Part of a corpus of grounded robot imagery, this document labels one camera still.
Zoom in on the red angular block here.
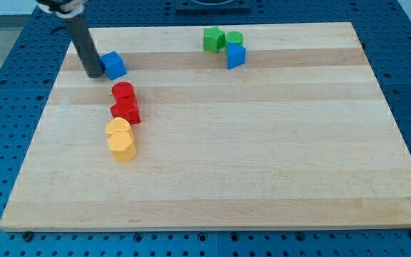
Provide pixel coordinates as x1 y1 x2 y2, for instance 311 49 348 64
110 98 141 125

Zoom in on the red cylinder block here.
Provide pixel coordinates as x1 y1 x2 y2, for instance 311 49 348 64
111 81 137 104

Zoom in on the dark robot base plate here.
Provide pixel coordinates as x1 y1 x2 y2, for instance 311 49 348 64
174 0 252 12

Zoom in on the wooden board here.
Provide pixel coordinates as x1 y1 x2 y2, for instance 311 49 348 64
0 22 411 232

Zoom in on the yellow heart block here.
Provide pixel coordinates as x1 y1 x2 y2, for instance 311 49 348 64
105 117 133 137

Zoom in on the white rod mount collar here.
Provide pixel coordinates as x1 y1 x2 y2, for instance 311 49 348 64
36 0 88 19

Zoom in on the blue triangular block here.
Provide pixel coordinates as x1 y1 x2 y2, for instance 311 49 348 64
227 43 246 69

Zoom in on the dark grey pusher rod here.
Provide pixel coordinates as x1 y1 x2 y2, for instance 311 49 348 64
64 14 104 79

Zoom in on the yellow hexagon block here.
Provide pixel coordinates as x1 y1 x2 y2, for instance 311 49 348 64
107 132 137 162

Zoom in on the green cylinder block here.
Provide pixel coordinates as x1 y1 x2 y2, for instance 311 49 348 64
225 31 244 51

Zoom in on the green star block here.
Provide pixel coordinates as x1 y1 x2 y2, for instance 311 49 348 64
203 26 225 53

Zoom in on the blue cube block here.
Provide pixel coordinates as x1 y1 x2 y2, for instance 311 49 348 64
100 51 127 80

